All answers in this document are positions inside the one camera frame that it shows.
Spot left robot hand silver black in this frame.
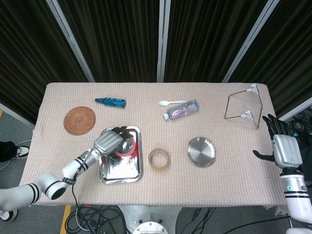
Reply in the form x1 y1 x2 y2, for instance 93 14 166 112
94 126 134 156

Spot person in black clothes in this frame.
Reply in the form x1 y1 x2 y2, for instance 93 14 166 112
0 140 18 163

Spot tangled cables with power strip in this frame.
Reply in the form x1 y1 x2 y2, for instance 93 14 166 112
285 109 312 138

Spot black pleated screen panel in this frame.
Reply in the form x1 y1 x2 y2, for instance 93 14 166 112
164 0 270 83
58 0 162 82
0 0 89 125
229 0 312 117

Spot blue spray bottle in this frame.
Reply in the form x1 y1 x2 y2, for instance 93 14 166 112
95 97 127 108

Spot round woven coaster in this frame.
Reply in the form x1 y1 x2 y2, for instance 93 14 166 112
63 106 96 136

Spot rectangular steel tray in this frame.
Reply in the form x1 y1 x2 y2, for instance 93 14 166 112
99 126 144 185

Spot clear plastic water bottle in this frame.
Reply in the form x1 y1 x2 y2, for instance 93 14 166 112
163 99 200 121

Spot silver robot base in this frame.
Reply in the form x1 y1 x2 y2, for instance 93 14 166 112
118 204 182 234

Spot wire rack with white clips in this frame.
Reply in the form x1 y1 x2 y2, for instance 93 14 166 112
223 83 263 130

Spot black floor cable bundle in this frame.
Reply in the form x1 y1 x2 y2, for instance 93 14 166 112
65 190 129 234

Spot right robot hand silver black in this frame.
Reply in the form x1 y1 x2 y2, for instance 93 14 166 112
253 114 303 169

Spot round steel plate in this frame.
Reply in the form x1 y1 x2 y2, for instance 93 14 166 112
186 136 217 168

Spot white plastic spoon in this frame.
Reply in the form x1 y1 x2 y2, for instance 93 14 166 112
159 99 187 107

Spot red tape roll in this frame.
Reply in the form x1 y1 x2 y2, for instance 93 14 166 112
115 140 137 158

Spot yellow tape roll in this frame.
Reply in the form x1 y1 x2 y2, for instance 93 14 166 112
148 148 171 172

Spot beige waffle tablecloth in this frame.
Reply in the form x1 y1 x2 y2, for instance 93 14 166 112
19 82 288 208

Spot white black sneaker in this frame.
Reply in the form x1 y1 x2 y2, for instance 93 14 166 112
16 145 31 158
0 209 19 222

